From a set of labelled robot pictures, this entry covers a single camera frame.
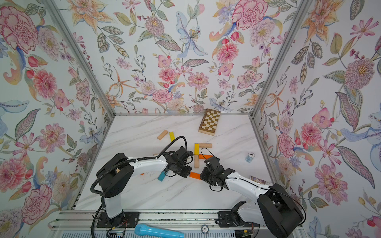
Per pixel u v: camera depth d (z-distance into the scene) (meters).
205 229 0.72
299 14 0.72
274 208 0.42
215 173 0.67
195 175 0.88
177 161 0.72
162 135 1.07
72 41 0.81
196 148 1.01
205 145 1.01
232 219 0.66
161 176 0.89
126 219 0.73
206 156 0.96
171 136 1.07
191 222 0.74
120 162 0.48
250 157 0.90
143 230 0.68
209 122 1.14
